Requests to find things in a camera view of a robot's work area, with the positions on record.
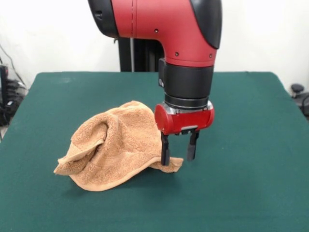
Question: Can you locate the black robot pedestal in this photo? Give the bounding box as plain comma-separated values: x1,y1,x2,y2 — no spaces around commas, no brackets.
113,36,167,73

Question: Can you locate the black electronics box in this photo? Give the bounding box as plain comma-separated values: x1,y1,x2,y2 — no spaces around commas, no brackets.
0,64,10,127

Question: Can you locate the dark green table cloth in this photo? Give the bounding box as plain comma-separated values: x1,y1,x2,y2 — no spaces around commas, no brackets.
0,71,309,232

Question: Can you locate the black cable bundle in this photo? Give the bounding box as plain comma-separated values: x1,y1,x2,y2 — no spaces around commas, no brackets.
6,79,29,102

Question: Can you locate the tan terry cloth towel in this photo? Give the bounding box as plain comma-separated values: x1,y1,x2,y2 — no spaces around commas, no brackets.
53,101,184,193

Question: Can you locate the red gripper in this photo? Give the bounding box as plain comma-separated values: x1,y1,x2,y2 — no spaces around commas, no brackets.
154,100,215,167

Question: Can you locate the grey wall cable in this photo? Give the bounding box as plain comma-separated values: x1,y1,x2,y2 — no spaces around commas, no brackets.
0,44,27,87

